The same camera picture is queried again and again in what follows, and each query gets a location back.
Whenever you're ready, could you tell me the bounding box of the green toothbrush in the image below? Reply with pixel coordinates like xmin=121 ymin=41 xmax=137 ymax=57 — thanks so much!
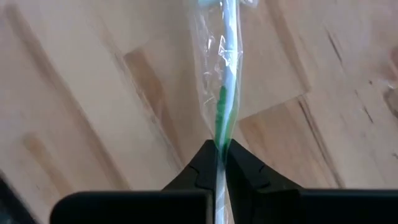
xmin=189 ymin=0 xmax=259 ymax=224

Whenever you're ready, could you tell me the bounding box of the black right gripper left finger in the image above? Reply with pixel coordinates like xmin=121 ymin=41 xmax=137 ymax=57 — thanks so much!
xmin=49 ymin=139 xmax=218 ymax=224

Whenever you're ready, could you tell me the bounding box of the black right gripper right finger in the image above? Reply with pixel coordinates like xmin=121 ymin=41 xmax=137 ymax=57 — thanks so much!
xmin=225 ymin=139 xmax=398 ymax=224

